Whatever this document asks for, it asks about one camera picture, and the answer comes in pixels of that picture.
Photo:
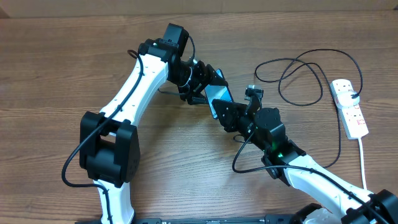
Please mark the cardboard wall panel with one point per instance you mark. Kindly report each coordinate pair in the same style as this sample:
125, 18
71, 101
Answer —
78, 8

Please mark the white power strip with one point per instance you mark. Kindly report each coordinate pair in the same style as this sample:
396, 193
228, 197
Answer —
352, 117

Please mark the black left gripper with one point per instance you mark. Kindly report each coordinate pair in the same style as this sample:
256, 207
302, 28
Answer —
185, 92

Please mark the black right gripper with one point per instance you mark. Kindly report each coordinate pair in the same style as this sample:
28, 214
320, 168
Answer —
232, 113

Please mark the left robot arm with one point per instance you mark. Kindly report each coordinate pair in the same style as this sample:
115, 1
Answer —
109, 144

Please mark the Samsung Galaxy smartphone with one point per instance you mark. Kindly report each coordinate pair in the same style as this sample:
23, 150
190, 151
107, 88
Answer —
216, 92

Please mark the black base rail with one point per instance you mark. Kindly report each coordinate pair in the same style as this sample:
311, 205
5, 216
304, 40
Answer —
267, 219

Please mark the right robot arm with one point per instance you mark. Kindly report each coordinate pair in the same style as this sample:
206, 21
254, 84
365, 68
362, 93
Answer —
283, 159

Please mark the white charger plug adapter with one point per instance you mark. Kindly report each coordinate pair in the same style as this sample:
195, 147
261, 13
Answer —
346, 99

